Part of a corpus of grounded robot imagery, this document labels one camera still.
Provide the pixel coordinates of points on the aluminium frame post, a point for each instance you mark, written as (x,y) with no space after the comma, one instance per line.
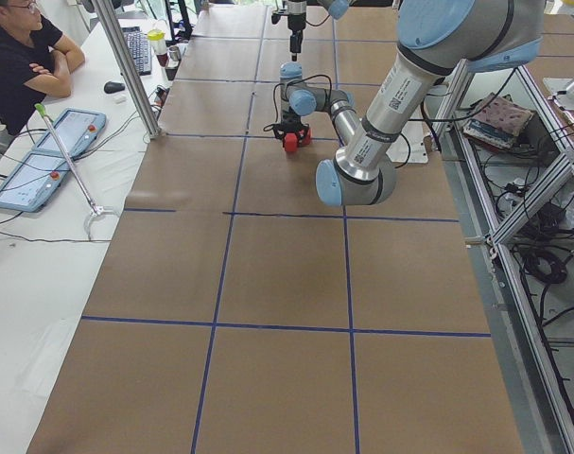
(106,15)

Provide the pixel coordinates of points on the brown paper table cover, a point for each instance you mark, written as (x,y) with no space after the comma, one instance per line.
(235,313)

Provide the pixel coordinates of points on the black computer mouse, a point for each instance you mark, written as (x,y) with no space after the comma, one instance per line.
(112,87)

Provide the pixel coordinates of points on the grabber reach tool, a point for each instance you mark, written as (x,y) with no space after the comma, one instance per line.
(97,211)

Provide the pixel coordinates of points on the lower teach pendant tablet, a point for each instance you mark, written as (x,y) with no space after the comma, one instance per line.
(32,183)

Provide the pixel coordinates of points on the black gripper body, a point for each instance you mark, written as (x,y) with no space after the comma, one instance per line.
(295,22)
(291,121)

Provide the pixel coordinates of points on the black keyboard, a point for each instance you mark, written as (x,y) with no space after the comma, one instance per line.
(139,47)

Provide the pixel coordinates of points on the aluminium side frame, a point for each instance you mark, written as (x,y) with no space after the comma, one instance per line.
(519,205)

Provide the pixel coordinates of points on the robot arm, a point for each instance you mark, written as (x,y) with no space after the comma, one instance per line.
(433,37)
(335,9)

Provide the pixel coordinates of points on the upper teach pendant tablet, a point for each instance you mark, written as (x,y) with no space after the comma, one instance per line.
(79,129)

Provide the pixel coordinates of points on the yellow lidded cup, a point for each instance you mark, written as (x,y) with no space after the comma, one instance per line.
(156,38)

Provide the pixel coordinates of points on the seated person black shirt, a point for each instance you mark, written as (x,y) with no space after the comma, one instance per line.
(37,60)

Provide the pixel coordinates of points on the metal cylinder cup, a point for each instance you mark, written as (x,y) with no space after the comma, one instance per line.
(174,54)

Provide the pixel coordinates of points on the red block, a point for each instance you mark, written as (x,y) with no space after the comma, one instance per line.
(291,142)
(304,136)

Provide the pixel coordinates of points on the teach pendant tablet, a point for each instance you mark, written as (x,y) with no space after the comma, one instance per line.
(32,183)
(79,129)

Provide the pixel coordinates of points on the stack of books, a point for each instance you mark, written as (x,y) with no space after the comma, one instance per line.
(498,123)

